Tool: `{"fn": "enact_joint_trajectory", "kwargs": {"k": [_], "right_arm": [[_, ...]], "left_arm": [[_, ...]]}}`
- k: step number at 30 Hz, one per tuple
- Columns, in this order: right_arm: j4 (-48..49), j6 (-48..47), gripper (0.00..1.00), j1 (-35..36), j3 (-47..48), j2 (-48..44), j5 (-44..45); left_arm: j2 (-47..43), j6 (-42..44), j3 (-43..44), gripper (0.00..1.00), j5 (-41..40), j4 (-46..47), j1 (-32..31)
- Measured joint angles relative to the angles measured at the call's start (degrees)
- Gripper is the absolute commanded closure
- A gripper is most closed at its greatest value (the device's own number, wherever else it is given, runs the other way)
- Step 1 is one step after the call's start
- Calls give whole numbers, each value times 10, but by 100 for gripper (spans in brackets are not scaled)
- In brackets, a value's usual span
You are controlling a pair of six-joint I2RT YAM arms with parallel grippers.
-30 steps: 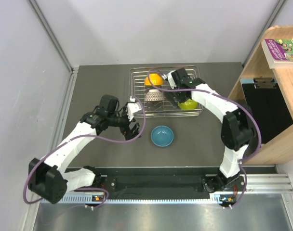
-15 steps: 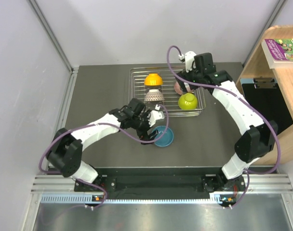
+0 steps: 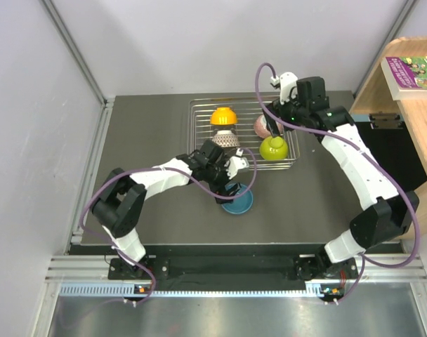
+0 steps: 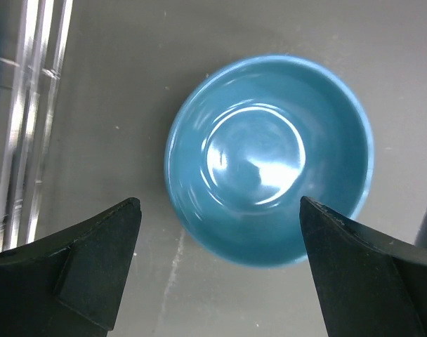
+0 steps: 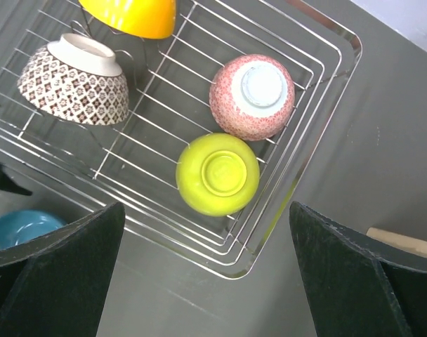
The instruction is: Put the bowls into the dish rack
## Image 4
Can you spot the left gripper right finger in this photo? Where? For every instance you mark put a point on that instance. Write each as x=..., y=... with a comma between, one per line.
x=368, y=283

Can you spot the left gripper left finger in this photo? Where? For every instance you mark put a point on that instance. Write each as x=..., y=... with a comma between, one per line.
x=70, y=283

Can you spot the blue ceramic bowl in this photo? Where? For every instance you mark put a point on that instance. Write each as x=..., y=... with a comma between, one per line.
x=253, y=139

